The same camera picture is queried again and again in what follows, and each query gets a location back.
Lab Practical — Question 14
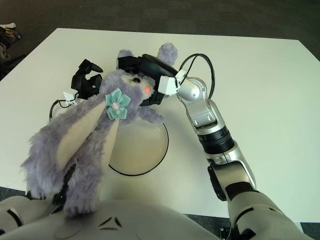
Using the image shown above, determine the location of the purple plush bunny doll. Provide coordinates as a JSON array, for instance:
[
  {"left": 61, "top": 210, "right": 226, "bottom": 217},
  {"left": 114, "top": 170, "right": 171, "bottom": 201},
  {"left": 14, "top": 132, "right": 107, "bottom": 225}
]
[{"left": 21, "top": 42, "right": 180, "bottom": 218}]

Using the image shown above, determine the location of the dark bag with white item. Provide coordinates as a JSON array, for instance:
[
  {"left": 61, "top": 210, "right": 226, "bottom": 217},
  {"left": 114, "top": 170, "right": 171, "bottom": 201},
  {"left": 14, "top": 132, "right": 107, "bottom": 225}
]
[{"left": 0, "top": 22, "right": 23, "bottom": 60}]

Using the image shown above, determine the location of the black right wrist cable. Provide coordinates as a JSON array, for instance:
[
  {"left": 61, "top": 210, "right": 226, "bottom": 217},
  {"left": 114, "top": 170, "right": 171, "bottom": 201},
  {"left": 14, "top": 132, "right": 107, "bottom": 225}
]
[{"left": 177, "top": 53, "right": 216, "bottom": 100}]

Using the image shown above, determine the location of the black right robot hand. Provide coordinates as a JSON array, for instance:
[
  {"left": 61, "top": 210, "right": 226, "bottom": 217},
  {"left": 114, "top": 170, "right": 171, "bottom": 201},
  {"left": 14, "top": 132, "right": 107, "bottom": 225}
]
[{"left": 116, "top": 53, "right": 178, "bottom": 107}]

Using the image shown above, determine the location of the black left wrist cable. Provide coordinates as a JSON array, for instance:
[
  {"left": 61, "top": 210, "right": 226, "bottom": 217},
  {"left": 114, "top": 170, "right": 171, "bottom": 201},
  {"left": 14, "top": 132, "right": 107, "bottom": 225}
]
[{"left": 49, "top": 98, "right": 76, "bottom": 123}]

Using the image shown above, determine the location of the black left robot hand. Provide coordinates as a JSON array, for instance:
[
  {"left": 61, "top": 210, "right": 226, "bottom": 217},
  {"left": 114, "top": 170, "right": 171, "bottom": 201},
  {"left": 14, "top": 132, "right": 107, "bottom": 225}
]
[{"left": 70, "top": 58, "right": 103, "bottom": 101}]

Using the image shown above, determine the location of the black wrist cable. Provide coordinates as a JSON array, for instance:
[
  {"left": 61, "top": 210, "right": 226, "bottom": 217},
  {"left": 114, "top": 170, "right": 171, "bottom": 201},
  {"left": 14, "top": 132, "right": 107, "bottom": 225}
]
[
  {"left": 49, "top": 98, "right": 76, "bottom": 123},
  {"left": 177, "top": 53, "right": 216, "bottom": 100}
]

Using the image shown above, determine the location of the black metal bracket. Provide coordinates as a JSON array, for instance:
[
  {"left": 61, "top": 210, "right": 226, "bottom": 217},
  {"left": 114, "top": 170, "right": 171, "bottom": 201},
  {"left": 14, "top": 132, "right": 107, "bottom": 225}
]
[{"left": 219, "top": 224, "right": 235, "bottom": 240}]

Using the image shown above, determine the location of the white plate with black rim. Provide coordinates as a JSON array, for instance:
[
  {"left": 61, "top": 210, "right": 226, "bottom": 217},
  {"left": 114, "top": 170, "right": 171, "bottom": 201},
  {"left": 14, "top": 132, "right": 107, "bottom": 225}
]
[{"left": 107, "top": 119, "right": 170, "bottom": 177}]

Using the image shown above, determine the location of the grey robot torso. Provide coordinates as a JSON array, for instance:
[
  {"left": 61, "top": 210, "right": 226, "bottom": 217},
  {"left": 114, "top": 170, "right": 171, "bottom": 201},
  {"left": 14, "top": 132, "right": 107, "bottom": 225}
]
[{"left": 0, "top": 194, "right": 233, "bottom": 240}]

